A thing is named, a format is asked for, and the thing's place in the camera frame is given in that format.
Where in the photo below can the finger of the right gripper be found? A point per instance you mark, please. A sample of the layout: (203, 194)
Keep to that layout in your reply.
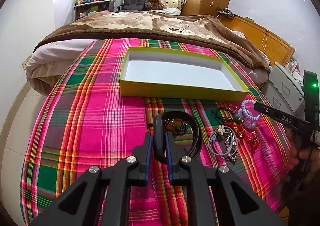
(282, 117)

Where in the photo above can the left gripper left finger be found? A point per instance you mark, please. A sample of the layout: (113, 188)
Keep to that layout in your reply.
(143, 153)

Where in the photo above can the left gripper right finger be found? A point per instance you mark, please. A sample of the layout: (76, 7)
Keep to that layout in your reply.
(176, 173)

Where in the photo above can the red gold tassel ornament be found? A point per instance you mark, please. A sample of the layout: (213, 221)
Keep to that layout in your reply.
(250, 136)

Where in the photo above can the right hand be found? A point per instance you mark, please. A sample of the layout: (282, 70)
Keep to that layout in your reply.
(294, 155)

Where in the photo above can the grey bedside drawer cabinet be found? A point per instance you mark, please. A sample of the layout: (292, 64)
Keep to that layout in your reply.
(283, 92)

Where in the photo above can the wooden headboard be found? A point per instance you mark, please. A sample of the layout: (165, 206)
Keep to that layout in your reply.
(276, 49)

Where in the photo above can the pink plaid cloth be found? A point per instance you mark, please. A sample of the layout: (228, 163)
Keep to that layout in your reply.
(84, 121)

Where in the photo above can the yellow-green shallow box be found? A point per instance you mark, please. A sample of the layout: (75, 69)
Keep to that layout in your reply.
(169, 73)

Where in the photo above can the brown fleece blanket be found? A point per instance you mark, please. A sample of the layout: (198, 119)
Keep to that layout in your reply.
(200, 30)

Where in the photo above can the white pillow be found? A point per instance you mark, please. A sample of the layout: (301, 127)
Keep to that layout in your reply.
(169, 11)

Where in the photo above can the teddy bear with santa hat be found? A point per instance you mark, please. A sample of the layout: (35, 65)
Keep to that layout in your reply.
(154, 5)

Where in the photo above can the dark grey chair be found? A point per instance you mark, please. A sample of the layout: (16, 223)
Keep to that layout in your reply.
(132, 5)

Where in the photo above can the cluttered wooden desk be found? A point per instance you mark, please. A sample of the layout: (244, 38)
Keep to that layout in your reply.
(83, 8)

